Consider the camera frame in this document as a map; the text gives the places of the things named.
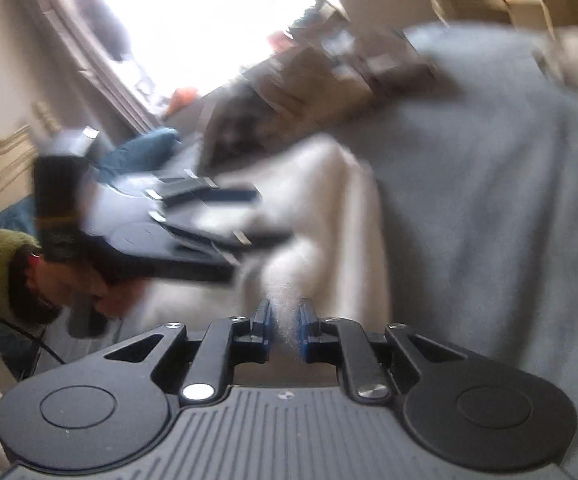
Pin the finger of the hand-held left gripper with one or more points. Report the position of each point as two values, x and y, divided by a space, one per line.
249 240
219 195

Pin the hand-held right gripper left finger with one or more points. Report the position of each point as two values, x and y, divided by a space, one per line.
267 329

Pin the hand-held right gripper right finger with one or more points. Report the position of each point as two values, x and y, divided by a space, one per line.
301 329

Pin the cream fleece sweater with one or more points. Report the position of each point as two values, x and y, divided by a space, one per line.
329 220

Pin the pile of dark clothes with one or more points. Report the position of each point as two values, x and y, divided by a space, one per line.
319 15

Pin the person's left hand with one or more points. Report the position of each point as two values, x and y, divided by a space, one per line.
84 290

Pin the dark plaid shirt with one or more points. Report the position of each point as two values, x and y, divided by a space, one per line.
244 120

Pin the teal pillow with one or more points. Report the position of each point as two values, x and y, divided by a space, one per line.
134 152

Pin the orange object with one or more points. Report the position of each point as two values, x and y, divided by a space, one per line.
183 100

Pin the cream carved headboard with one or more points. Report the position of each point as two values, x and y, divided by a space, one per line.
4 170

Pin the beige linen shirt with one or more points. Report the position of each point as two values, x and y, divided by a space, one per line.
309 85

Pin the reddish brown pot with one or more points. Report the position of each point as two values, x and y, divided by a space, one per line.
281 40

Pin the grey curtain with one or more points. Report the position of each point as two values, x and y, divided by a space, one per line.
99 60

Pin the grey bed blanket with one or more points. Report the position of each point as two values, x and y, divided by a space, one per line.
494 200

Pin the folded white cloth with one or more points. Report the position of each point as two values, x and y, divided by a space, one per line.
576 57

